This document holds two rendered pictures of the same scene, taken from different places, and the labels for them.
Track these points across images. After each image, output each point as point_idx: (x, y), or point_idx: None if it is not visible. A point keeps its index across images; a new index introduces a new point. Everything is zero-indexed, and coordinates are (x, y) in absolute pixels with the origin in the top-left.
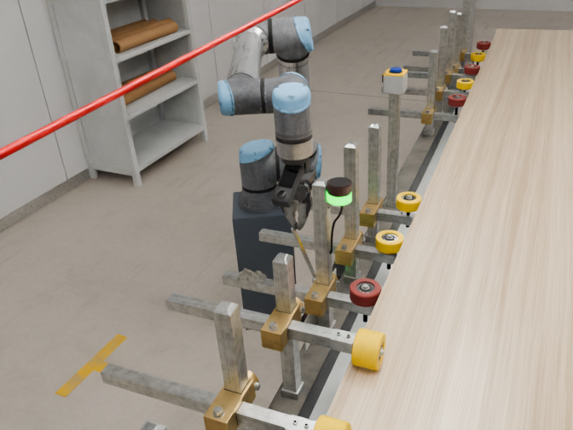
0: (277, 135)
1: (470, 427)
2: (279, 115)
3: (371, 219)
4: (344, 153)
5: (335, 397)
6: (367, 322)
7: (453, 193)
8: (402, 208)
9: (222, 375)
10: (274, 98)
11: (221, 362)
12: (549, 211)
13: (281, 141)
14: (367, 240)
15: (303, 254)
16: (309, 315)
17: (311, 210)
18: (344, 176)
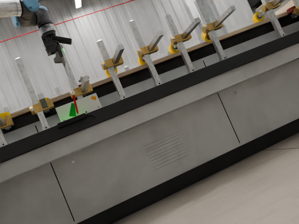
0: (50, 21)
1: None
2: (48, 13)
3: (12, 119)
4: (21, 60)
5: (129, 70)
6: (96, 82)
7: None
8: (10, 114)
9: (143, 41)
10: (45, 7)
11: (141, 36)
12: None
13: (52, 23)
14: (7, 143)
15: (70, 77)
16: (91, 94)
17: (0, 119)
18: (26, 71)
